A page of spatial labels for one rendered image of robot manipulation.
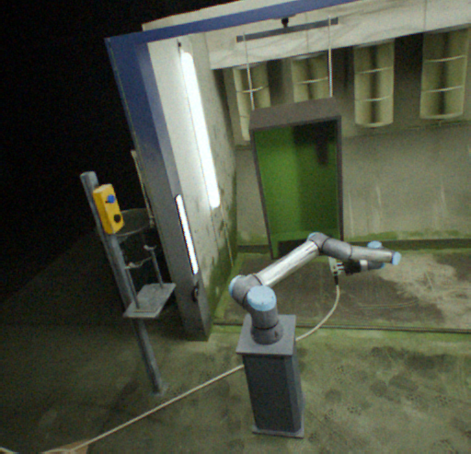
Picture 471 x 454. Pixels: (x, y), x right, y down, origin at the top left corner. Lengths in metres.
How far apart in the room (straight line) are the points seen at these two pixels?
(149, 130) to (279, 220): 1.49
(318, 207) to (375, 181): 0.96
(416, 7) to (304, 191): 1.65
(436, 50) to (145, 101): 2.46
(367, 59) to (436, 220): 1.64
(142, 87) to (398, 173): 2.70
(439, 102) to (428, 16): 0.70
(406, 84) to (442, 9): 0.73
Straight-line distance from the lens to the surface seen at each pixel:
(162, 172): 2.54
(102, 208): 2.18
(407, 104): 4.21
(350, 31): 3.64
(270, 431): 2.61
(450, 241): 4.13
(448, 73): 3.84
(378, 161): 4.15
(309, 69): 3.70
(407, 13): 3.69
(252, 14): 2.23
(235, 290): 2.20
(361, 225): 4.02
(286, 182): 3.16
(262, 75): 3.82
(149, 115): 2.46
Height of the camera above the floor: 2.13
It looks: 24 degrees down
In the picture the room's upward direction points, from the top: 10 degrees counter-clockwise
